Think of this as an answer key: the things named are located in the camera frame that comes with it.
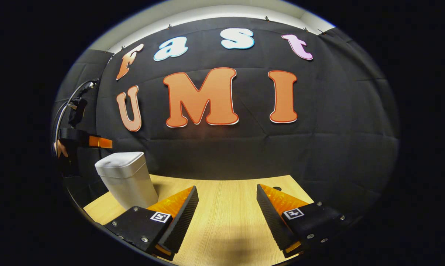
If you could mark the black backdrop cloth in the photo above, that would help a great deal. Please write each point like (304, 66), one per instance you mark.
(336, 129)

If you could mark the wooden desktop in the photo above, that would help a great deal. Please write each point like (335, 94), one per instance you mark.
(229, 207)

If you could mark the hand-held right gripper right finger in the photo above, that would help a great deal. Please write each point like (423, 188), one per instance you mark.
(274, 221)

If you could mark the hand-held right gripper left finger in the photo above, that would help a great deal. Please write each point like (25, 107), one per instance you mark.
(181, 218)

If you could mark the white desktop garbage bin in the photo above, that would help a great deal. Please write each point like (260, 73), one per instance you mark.
(126, 181)

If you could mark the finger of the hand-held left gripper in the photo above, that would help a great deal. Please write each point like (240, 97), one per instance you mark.
(100, 142)

